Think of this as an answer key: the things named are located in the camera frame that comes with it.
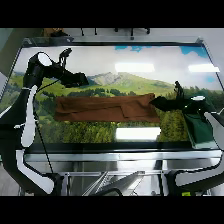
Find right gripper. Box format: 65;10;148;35
149;95;185;112

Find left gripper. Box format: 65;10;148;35
65;71;90;89

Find brown garment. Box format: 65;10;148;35
53;93;162;124

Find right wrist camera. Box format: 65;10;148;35
173;80;185;100

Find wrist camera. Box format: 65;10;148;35
173;80;185;100
58;48;73;66

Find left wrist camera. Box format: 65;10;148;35
58;48;73;66

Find black cable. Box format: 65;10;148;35
32;78;64;175

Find silver frame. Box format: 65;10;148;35
19;149;224;197

